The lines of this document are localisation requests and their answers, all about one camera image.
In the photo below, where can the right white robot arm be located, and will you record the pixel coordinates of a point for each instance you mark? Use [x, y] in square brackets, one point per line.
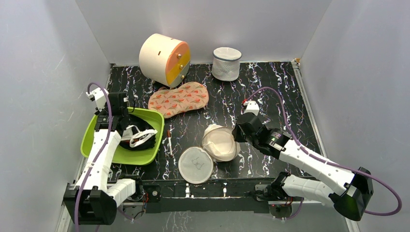
[347, 192]

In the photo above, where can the green plastic basin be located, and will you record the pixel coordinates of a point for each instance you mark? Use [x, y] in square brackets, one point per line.
[122, 155]

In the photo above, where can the white mesh cylinder basket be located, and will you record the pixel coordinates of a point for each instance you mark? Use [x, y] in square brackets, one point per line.
[226, 63]

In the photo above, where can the red white marker pen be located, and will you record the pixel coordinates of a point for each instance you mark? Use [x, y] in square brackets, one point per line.
[170, 144]

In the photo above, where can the white bra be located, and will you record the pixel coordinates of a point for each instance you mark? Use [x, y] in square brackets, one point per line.
[134, 138]

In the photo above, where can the black clothing in basin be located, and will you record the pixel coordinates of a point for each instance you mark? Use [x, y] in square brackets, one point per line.
[140, 123]

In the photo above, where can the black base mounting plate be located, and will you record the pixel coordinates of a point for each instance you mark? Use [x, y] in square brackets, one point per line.
[215, 195]

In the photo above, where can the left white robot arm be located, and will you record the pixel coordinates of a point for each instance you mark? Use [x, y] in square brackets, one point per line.
[91, 201]

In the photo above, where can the round cream drawer box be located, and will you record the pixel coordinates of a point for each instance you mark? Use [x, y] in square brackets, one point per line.
[164, 59]

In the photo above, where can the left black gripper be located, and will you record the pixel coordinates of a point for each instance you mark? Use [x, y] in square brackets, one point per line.
[101, 113]

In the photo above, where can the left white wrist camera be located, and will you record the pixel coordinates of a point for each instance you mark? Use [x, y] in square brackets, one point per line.
[98, 96]

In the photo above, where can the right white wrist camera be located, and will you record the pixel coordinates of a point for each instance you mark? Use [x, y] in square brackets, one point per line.
[251, 107]

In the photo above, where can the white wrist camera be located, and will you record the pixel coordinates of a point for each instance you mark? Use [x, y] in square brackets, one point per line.
[98, 96]
[251, 107]

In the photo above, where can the floral pink mesh pouch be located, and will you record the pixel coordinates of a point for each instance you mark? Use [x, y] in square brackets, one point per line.
[171, 102]

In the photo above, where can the round white mesh laundry bag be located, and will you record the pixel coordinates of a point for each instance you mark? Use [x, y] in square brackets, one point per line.
[196, 163]

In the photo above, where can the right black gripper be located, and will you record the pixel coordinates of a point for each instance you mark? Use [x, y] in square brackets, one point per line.
[240, 130]

